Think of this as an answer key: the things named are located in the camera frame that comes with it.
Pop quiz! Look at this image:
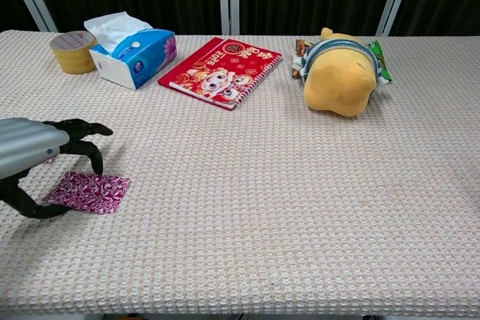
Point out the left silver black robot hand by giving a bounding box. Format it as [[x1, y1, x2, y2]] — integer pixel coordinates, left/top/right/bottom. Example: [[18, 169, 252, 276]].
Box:
[[0, 117, 114, 220]]

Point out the purple patterned cloth square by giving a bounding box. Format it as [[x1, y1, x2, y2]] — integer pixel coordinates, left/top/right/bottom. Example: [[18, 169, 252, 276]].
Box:
[[41, 171, 124, 213]]

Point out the yellow packing tape roll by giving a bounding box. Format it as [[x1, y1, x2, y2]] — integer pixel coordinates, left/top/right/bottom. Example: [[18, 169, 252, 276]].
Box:
[[49, 30, 99, 75]]

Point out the white tissue paper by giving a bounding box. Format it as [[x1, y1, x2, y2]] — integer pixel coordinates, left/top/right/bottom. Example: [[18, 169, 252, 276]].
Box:
[[83, 11, 154, 53]]

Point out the blue white tissue box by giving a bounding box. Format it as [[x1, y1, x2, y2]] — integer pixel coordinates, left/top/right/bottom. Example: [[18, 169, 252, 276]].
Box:
[[88, 28, 178, 91]]

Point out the red spiral calendar notebook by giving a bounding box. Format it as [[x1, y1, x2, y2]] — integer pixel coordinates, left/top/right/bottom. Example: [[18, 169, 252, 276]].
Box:
[[157, 37, 283, 112]]

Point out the beige waffle-weave tablecloth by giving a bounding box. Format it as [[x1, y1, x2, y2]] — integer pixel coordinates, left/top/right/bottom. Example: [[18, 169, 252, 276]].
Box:
[[0, 29, 480, 318]]

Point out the brown snack packet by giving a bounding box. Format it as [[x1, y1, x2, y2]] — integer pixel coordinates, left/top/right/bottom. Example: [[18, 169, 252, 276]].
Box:
[[291, 38, 314, 80]]

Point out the yellow plush toy striped sweater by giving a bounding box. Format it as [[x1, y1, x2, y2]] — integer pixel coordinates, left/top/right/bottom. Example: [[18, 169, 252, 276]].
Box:
[[292, 27, 383, 118]]

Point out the green snack packet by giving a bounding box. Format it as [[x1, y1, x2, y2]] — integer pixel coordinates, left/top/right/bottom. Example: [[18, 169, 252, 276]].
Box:
[[365, 39, 393, 85]]

